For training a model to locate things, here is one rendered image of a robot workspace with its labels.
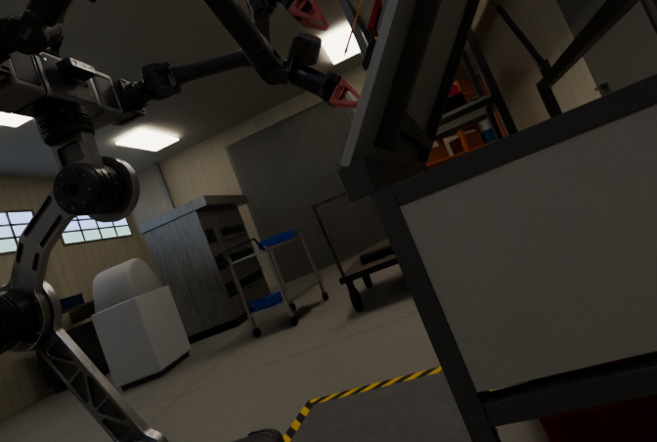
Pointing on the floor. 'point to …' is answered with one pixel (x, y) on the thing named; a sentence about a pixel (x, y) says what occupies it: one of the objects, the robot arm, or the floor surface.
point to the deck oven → (205, 263)
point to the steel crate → (85, 338)
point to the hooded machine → (137, 324)
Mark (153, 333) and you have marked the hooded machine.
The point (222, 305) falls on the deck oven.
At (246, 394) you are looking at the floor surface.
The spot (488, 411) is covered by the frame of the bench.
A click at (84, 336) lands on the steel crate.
